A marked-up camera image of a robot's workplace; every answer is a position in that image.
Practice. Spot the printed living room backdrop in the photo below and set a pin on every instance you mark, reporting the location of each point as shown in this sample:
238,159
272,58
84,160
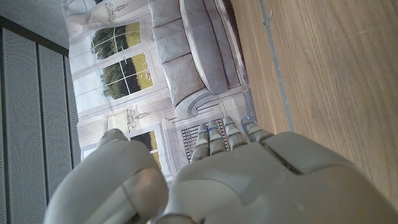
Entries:
180,62

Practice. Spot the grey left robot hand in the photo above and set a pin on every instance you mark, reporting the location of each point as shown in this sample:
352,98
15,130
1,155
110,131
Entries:
248,186

